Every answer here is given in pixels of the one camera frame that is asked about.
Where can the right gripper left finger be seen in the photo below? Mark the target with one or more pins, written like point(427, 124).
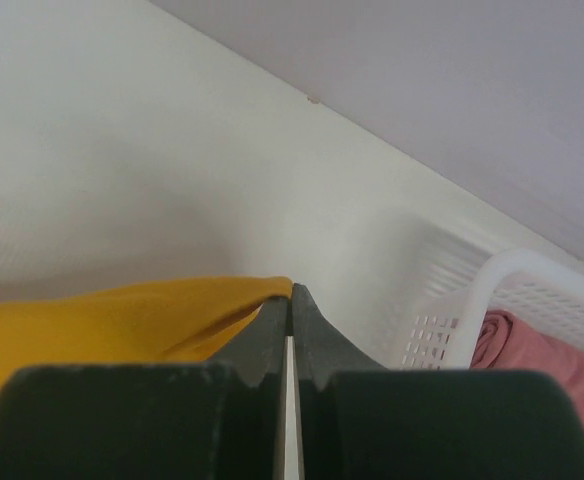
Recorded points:
point(219, 419)

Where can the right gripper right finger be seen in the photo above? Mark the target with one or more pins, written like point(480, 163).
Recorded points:
point(360, 420)

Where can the yellow t shirt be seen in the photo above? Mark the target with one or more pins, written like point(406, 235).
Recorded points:
point(185, 320)

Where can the white plastic basket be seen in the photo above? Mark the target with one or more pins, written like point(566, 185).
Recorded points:
point(442, 332)

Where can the pink rolled t shirt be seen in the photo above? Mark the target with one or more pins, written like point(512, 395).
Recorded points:
point(507, 342)

